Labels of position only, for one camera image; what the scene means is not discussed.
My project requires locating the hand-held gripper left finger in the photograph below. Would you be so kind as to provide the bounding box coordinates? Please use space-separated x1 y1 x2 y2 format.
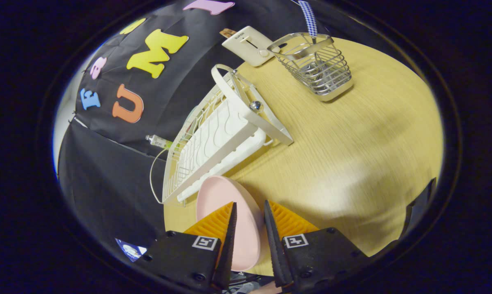
134 201 238 291

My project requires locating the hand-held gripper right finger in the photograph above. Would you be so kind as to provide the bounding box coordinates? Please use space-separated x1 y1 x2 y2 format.
264 200 369 291

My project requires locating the pink plate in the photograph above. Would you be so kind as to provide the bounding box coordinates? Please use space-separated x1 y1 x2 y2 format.
196 176 267 272

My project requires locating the white wire dish rack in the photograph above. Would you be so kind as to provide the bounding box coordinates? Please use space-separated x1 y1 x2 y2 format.
150 64 294 205

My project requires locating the metal wire basket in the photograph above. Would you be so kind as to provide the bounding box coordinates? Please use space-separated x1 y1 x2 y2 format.
267 33 354 102

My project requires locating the blue checked handle spoon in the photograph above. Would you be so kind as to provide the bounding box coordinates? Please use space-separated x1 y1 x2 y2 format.
298 0 324 78

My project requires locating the blue and white sheet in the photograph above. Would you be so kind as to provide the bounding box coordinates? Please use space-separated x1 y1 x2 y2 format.
115 238 147 262

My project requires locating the clear bottle green liquid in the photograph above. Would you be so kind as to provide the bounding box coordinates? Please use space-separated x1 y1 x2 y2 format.
145 134 174 149

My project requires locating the white toaster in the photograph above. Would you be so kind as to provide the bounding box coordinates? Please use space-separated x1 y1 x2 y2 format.
221 26 280 67

